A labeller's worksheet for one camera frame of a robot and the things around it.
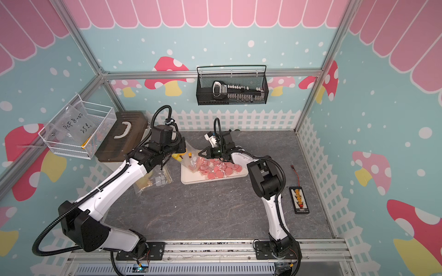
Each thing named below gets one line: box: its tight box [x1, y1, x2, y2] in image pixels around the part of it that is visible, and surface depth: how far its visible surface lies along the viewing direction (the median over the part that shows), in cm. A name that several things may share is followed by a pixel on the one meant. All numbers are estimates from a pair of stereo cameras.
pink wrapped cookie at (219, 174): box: [215, 170, 224, 179], surface depth 98 cm
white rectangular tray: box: [180, 165, 249, 185], surface depth 98 cm
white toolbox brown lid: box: [94, 110, 152, 162], surface depth 98 cm
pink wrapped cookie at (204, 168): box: [199, 163, 211, 174], surface depth 96 cm
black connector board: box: [288, 186, 310, 215], surface depth 89 cm
